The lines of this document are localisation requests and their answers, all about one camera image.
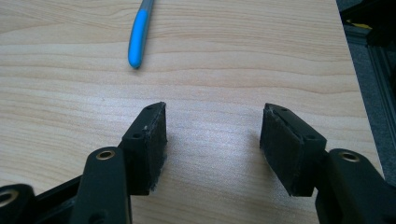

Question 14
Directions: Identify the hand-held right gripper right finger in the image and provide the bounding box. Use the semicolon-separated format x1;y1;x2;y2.
259;103;328;198

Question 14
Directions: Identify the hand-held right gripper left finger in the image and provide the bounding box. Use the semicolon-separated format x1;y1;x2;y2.
119;101;168;197

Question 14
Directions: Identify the blue and grey toothbrush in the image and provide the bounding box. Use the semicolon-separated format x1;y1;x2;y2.
127;0;156;70

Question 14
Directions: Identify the yellow tag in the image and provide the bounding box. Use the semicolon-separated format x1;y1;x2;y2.
346;19;374;31

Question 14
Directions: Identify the black metal stand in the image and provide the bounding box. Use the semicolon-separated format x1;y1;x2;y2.
338;0;396;48

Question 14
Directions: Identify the grey metal floor rail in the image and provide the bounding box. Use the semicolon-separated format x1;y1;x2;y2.
343;23;396;147

